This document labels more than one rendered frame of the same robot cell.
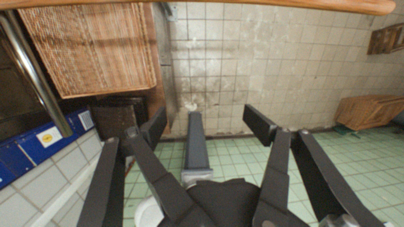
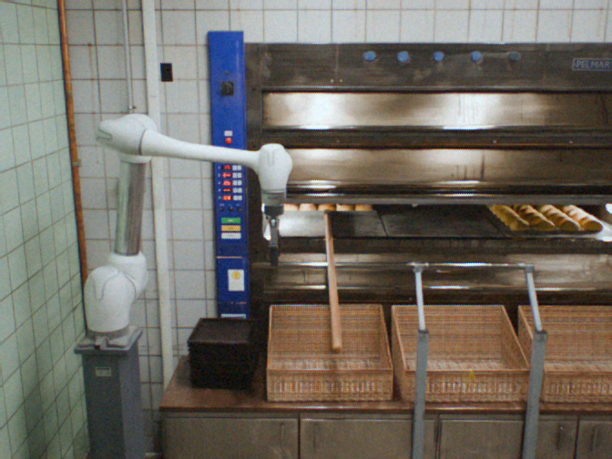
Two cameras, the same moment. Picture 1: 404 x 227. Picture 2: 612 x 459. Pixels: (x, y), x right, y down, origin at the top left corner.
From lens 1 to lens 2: 252 cm
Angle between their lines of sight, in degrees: 80
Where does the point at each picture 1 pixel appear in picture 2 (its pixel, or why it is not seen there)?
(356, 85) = not seen: outside the picture
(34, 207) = (178, 239)
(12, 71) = (301, 281)
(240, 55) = not seen: outside the picture
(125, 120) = (226, 337)
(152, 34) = (343, 404)
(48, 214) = (162, 240)
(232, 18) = not seen: outside the picture
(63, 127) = (260, 264)
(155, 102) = (234, 397)
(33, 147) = (234, 263)
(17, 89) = (286, 278)
